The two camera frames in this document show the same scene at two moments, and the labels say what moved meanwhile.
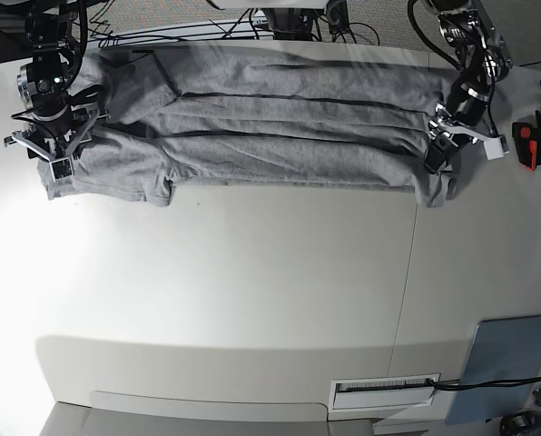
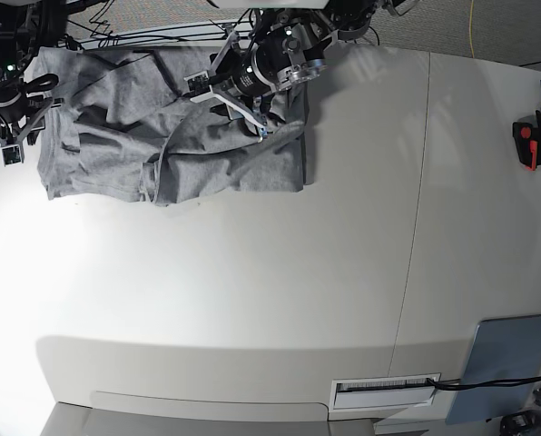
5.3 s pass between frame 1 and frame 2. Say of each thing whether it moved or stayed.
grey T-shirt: moved
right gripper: moved
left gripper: moved
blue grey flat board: stayed
